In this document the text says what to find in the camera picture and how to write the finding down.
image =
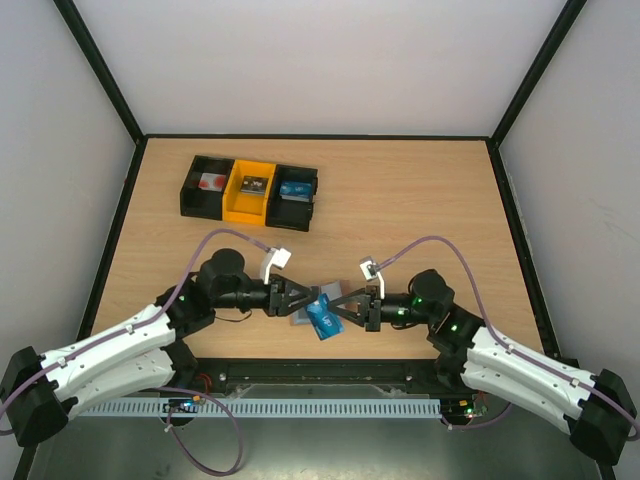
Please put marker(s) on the right black bin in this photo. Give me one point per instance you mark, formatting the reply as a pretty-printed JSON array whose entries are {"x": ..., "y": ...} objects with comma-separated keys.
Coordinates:
[{"x": 288, "y": 214}]

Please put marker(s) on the blue VIP card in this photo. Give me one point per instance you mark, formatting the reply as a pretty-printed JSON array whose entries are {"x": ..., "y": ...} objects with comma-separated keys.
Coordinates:
[{"x": 325, "y": 323}]

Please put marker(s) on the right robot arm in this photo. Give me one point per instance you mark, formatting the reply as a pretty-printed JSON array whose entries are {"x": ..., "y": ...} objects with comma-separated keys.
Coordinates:
[{"x": 594, "y": 410}]

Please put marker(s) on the yellow bin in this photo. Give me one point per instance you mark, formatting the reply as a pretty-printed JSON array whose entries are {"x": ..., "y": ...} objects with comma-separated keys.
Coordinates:
[{"x": 240, "y": 204}]

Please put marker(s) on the left black bin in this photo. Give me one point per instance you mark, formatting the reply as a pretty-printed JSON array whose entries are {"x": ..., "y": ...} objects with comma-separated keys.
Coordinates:
[{"x": 202, "y": 192}]

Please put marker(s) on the black bin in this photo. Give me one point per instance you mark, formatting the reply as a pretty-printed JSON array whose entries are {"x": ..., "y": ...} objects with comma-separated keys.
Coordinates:
[
  {"x": 288, "y": 214},
  {"x": 202, "y": 192}
]

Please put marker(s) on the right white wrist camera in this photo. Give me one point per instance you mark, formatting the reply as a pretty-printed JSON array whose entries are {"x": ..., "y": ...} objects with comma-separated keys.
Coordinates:
[{"x": 371, "y": 271}]

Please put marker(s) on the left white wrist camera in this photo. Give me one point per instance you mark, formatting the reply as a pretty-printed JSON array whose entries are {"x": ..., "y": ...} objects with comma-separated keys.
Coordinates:
[{"x": 276, "y": 257}]

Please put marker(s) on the light blue cable duct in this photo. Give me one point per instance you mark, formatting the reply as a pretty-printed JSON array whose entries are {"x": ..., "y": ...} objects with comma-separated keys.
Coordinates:
[{"x": 147, "y": 407}]

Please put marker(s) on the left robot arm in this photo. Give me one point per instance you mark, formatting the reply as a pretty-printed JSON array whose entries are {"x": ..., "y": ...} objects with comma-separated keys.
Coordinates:
[{"x": 42, "y": 392}]

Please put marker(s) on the white red card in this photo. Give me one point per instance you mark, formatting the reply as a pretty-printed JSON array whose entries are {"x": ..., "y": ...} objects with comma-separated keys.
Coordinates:
[{"x": 212, "y": 182}]

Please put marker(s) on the blue card in bin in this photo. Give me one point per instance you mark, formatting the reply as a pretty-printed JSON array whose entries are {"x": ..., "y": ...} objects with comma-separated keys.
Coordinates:
[{"x": 296, "y": 191}]

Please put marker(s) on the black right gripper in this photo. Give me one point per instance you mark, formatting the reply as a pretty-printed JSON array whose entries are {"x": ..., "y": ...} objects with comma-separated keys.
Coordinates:
[{"x": 373, "y": 309}]

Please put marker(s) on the dark card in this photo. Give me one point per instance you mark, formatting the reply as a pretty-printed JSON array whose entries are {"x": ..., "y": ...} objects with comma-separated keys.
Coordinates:
[{"x": 254, "y": 185}]

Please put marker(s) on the metal front plate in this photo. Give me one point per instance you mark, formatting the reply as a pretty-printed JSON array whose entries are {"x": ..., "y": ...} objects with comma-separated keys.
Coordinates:
[{"x": 519, "y": 446}]

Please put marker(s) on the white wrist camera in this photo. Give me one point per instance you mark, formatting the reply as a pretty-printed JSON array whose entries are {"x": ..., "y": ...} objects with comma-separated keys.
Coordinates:
[
  {"x": 276, "y": 257},
  {"x": 371, "y": 271}
]

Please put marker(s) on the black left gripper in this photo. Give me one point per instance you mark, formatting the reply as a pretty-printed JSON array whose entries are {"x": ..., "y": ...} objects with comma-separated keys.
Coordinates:
[{"x": 280, "y": 288}]

